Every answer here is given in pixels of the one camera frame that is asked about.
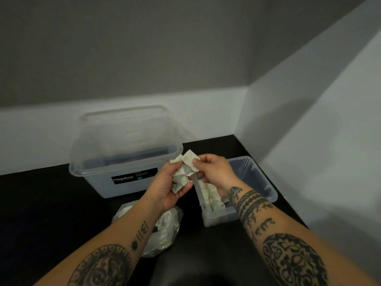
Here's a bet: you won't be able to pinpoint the person's right hand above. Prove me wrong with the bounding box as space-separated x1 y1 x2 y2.
192 153 242 201

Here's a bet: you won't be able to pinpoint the person's left hand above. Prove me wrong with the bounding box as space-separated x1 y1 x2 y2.
144 160 194 217

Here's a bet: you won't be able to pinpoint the rows of white tea bags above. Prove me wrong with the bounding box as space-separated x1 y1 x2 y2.
195 175 230 213

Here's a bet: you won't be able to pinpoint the clear plastic bag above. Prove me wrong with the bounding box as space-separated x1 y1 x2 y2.
112 201 184 259

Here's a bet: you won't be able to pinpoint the small clear plastic bin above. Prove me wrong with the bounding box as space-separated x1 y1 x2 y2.
192 156 279 228

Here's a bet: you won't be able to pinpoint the person's left forearm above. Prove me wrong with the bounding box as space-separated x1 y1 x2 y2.
34 195 164 286

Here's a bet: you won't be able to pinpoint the person's right forearm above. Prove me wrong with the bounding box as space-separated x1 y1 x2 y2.
227 186 381 286

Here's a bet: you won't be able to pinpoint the clear storage box lid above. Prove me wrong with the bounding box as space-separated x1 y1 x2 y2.
73 105 184 170

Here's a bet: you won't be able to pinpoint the large clear storage box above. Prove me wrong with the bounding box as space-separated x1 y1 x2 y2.
69 143 184 199

